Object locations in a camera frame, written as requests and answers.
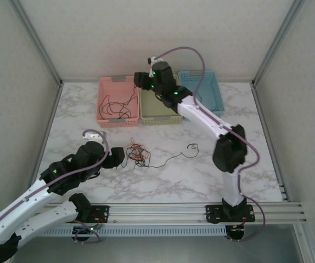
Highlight pink perforated plastic basket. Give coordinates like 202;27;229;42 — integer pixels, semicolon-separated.
95;75;141;129

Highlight aluminium rear rail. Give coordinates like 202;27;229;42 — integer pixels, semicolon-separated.
61;78;254;83

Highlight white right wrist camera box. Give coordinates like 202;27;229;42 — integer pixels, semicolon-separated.
147;56;164;78

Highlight green perforated plastic basket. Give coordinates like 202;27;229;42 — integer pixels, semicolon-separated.
139;73;184;127

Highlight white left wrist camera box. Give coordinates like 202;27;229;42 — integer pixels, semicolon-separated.
82;131;108;145

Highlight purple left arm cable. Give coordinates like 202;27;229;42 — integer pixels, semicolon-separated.
0;129;111;244

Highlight thin black cable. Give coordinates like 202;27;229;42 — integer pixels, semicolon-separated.
126;142;149;168
123;83;137;106
108;95;139;119
98;95;114;120
135;142;200;169

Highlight blue perforated plastic basket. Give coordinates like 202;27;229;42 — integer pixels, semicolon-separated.
178;70;226;118

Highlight wide aluminium base rail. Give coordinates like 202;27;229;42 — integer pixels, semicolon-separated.
47;202;308;225

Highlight black controller board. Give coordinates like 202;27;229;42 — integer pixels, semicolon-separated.
72;226;103;243
226;224;246;242

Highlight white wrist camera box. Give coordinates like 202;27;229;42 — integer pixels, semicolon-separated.
147;56;164;78
82;131;108;145

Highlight slotted grey cable duct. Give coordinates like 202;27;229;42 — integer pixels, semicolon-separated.
17;225;228;237

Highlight aluminium frame post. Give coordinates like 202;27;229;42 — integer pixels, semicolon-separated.
252;0;306;85
10;0;64;84
291;223;313;263

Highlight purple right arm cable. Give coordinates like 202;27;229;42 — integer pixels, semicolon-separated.
154;46;267;243

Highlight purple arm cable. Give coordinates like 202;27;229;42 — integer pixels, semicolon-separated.
154;46;267;243
0;129;111;244

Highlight aluminium side rail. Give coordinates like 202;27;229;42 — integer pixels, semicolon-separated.
250;82;289;202
30;81;64;190

